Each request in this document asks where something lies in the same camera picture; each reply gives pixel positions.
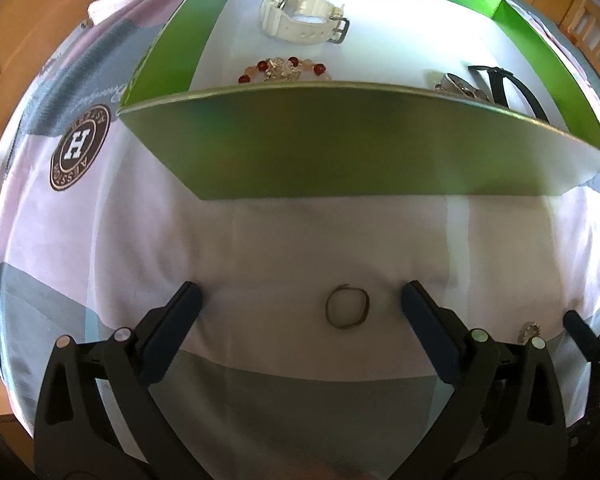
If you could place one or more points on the sparkly rhinestone hoop earring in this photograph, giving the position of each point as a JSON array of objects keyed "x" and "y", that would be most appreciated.
[{"x": 528, "y": 331}]

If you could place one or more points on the white wrist watch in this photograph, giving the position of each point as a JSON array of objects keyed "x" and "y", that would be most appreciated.
[{"x": 303, "y": 22}]

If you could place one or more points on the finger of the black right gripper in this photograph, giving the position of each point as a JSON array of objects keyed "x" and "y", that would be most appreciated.
[{"x": 580, "y": 332}]

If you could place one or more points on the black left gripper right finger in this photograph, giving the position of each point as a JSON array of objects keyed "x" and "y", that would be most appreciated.
[{"x": 457, "y": 353}]

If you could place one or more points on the gold flower brooch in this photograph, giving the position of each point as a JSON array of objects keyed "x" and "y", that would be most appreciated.
[{"x": 278, "y": 69}]

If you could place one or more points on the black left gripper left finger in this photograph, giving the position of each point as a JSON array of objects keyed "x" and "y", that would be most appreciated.
[{"x": 145, "y": 352}]

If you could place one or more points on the green cardboard box tray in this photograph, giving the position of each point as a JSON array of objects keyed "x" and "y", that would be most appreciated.
[{"x": 365, "y": 117}]

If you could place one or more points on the wooden bed headboard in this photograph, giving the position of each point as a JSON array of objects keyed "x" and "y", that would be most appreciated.
[{"x": 25, "y": 35}]

